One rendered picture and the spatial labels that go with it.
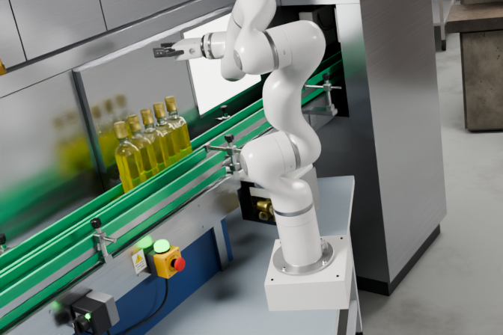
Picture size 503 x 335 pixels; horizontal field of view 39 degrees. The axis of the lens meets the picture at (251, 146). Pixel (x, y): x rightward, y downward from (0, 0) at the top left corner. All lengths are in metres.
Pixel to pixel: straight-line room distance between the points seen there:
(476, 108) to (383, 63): 2.11
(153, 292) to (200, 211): 0.29
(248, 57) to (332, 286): 0.76
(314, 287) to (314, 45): 0.74
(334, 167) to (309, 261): 1.15
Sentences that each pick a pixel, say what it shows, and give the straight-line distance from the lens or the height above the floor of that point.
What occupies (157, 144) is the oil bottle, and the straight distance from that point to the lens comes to 2.26.
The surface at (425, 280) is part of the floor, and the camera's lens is 3.59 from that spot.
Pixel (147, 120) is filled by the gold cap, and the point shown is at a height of 1.30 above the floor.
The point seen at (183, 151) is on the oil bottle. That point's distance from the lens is 2.35.
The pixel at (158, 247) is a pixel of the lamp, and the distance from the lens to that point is 2.07.
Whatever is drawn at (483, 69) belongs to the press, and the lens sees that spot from 5.04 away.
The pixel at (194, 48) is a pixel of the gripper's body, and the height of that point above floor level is 1.49.
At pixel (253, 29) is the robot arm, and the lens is 1.71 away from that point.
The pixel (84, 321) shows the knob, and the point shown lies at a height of 0.98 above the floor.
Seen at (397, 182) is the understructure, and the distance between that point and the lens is 3.31.
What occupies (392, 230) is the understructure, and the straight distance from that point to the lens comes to 3.34.
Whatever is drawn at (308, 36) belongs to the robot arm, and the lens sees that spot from 1.72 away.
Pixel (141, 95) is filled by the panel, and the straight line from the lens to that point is 2.40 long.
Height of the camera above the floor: 1.98
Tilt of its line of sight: 21 degrees down
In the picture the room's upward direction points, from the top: 10 degrees counter-clockwise
